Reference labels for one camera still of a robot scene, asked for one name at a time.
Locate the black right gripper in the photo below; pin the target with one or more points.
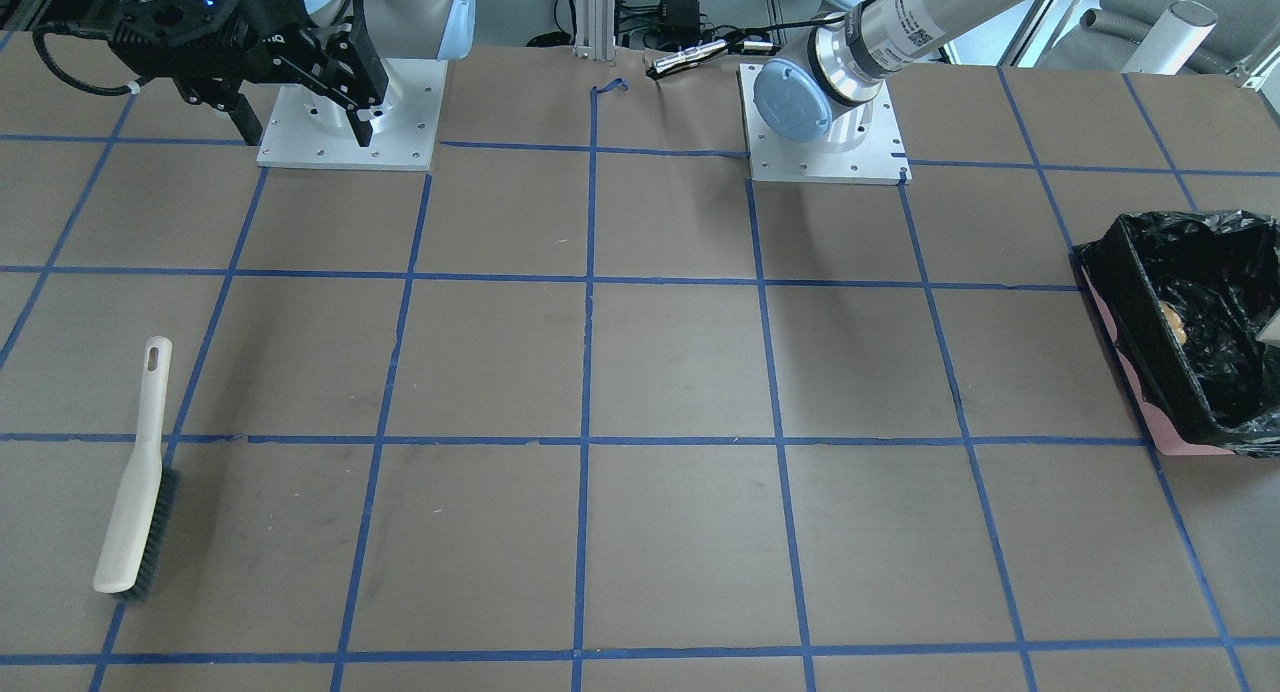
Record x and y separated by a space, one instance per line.
267 20

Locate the beige hand brush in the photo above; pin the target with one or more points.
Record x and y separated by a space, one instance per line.
143 505

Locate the cream bread crust piece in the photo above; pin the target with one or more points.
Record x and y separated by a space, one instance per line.
1176 324

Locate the beige plastic dustpan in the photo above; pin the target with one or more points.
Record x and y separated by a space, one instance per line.
1269 334

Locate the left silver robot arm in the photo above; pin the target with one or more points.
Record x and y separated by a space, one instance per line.
842 64

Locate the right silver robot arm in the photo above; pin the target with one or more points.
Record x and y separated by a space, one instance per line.
398 29

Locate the bin with black liner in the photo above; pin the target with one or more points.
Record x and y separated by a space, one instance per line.
1217 395

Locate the aluminium frame post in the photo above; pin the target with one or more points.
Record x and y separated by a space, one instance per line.
594 30

